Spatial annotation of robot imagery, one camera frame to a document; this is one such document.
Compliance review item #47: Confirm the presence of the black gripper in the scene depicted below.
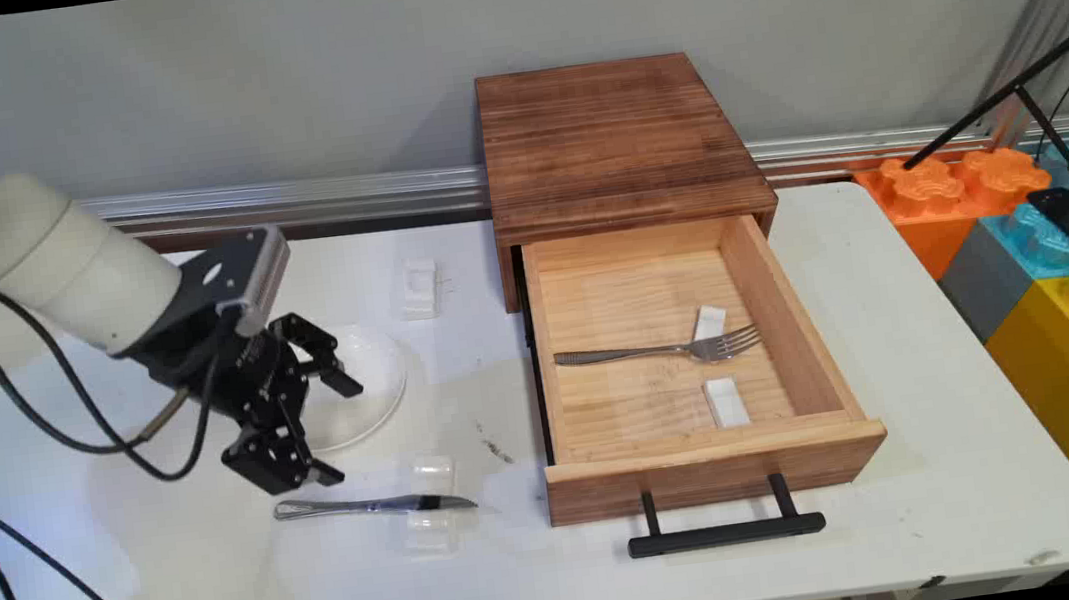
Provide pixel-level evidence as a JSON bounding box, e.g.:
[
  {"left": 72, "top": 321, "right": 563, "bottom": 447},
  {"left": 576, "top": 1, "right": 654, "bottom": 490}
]
[{"left": 135, "top": 300, "right": 375, "bottom": 511}]

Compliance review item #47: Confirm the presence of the silver table knife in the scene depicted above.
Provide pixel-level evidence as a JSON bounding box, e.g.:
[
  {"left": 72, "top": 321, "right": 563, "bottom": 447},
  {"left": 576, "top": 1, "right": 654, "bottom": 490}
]
[{"left": 273, "top": 479, "right": 480, "bottom": 533}]

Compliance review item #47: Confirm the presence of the white round plate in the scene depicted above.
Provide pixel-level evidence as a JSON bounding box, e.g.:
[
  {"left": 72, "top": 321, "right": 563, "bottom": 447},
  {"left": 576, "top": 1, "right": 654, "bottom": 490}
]
[{"left": 291, "top": 317, "right": 416, "bottom": 456}]

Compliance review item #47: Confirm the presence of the small white cutlery rest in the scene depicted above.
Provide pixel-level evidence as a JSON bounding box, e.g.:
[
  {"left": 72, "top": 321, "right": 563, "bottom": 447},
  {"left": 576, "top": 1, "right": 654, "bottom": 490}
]
[{"left": 394, "top": 256, "right": 445, "bottom": 323}]

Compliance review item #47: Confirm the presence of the large white cutlery rest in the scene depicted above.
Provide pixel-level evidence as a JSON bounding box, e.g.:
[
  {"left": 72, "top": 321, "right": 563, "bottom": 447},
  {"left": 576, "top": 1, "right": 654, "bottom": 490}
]
[{"left": 396, "top": 452, "right": 469, "bottom": 558}]

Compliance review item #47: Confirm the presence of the light wooden drawer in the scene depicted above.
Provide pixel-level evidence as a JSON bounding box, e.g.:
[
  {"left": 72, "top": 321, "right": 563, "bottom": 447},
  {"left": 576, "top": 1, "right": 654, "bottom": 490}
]
[{"left": 516, "top": 199, "right": 894, "bottom": 529}]

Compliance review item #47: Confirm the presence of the silver fork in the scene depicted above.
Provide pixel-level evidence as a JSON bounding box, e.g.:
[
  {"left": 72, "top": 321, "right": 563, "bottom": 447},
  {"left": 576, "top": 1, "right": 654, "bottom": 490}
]
[{"left": 552, "top": 323, "right": 765, "bottom": 381}]

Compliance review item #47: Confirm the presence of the dark wooden drawer cabinet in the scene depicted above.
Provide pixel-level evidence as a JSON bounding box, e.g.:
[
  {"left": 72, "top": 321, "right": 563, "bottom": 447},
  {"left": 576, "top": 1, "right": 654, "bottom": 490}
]
[{"left": 473, "top": 43, "right": 788, "bottom": 316}]

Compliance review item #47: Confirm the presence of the white rectangular cutlery rest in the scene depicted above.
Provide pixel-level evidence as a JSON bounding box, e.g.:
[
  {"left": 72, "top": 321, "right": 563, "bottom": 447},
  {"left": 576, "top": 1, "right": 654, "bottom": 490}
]
[
  {"left": 689, "top": 303, "right": 731, "bottom": 343},
  {"left": 702, "top": 374, "right": 753, "bottom": 432}
]

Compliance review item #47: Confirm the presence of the orange giant building block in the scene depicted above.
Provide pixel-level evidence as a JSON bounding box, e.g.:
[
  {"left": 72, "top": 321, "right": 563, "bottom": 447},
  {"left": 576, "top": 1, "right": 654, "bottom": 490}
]
[{"left": 851, "top": 139, "right": 1063, "bottom": 289}]

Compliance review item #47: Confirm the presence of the grey giant building block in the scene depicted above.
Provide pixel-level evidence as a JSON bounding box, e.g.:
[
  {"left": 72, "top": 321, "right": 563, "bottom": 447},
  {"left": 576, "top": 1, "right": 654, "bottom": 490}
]
[{"left": 932, "top": 214, "right": 1043, "bottom": 350}]

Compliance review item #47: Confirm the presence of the blue giant building block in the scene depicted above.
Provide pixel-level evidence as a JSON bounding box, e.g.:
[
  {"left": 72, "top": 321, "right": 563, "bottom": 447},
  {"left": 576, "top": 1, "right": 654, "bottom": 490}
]
[{"left": 971, "top": 141, "right": 1069, "bottom": 290}]

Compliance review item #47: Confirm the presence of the black tripod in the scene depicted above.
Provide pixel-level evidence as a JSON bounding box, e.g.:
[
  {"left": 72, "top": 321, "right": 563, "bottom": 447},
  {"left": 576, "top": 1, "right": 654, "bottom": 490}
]
[{"left": 886, "top": 8, "right": 1069, "bottom": 204}]

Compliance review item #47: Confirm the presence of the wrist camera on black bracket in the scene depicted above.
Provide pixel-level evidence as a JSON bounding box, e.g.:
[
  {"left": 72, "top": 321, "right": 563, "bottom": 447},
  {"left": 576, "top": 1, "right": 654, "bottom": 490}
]
[{"left": 101, "top": 223, "right": 301, "bottom": 357}]

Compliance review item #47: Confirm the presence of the aluminium wall rail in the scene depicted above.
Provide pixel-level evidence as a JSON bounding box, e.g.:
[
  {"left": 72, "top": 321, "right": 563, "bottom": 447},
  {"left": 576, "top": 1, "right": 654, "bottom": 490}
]
[{"left": 75, "top": 86, "right": 1069, "bottom": 268}]

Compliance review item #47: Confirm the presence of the black drawer handle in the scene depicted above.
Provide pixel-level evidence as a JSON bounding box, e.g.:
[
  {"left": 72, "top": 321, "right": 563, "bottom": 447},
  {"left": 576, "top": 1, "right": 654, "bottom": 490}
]
[{"left": 622, "top": 469, "right": 829, "bottom": 560}]

